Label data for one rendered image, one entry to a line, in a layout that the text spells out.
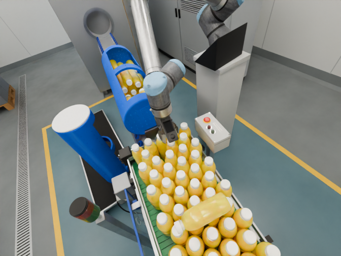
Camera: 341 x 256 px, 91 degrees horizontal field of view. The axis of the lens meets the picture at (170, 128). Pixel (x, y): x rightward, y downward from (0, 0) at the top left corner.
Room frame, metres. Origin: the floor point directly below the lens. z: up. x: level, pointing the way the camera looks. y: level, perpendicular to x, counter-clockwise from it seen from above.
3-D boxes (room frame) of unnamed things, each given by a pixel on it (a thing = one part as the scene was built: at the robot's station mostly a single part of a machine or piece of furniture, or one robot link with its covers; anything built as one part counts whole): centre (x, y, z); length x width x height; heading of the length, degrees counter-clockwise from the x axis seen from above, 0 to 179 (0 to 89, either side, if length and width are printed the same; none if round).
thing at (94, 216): (0.23, 0.36, 1.18); 0.06 x 0.06 x 0.05
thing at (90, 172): (1.36, 0.93, 0.08); 1.50 x 0.52 x 0.15; 23
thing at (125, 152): (0.60, 0.29, 0.95); 0.10 x 0.07 x 0.10; 105
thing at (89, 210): (0.23, 0.36, 1.23); 0.06 x 0.06 x 0.04
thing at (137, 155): (0.54, 0.21, 0.99); 0.07 x 0.07 x 0.19
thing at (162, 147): (0.58, 0.06, 0.99); 0.07 x 0.07 x 0.19
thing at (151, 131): (0.70, 0.11, 0.99); 0.10 x 0.02 x 0.12; 105
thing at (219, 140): (0.57, -0.22, 1.05); 0.20 x 0.10 x 0.10; 15
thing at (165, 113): (0.55, 0.02, 1.33); 0.10 x 0.09 x 0.05; 105
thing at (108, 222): (0.23, 0.36, 0.55); 0.04 x 0.04 x 1.10; 15
